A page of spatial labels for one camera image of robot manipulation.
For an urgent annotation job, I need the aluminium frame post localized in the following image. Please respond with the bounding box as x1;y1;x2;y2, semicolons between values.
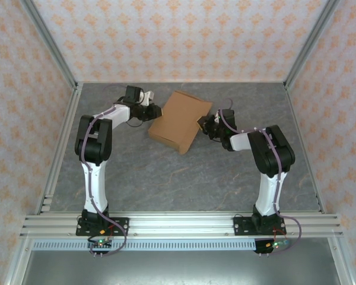
19;0;80;90
284;0;341;90

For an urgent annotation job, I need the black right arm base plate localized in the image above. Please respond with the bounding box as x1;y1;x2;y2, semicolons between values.
233;216;287;238

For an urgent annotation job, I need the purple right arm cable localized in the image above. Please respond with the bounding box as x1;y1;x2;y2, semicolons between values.
218;99;303;256

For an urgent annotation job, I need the aluminium table side rail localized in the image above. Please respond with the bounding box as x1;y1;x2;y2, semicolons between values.
284;83;327;214
35;83;84;214

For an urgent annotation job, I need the grey slotted cable duct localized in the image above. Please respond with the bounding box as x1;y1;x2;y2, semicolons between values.
31;239;291;252

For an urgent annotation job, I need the grey metal sheet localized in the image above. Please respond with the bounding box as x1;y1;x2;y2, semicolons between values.
17;251;342;285

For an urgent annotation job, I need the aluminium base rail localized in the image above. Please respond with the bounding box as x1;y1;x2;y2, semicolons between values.
19;212;344;238

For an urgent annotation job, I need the brown cardboard box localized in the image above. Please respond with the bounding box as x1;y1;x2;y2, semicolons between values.
148;90;214;155

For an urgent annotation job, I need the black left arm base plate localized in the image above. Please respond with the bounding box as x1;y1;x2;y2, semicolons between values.
75;217;130;237

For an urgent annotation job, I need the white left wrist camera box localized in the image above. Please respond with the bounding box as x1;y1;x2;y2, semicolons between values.
139;90;155;106

